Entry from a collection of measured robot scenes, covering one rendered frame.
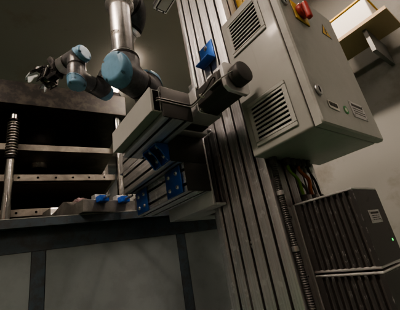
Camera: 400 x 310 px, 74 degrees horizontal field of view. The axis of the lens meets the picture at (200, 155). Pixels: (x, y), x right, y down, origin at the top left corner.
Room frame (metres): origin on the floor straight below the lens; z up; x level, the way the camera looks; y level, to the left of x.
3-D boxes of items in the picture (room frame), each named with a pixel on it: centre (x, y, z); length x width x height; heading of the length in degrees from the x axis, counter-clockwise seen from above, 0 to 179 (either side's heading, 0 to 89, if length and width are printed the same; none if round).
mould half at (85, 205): (1.37, 0.64, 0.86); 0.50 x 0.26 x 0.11; 50
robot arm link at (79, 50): (0.91, 0.46, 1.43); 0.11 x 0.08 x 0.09; 66
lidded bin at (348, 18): (1.94, -1.56, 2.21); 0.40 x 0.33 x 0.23; 40
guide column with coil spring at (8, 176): (1.68, 1.32, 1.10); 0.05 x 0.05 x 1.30
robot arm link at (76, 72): (0.93, 0.45, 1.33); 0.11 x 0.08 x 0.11; 156
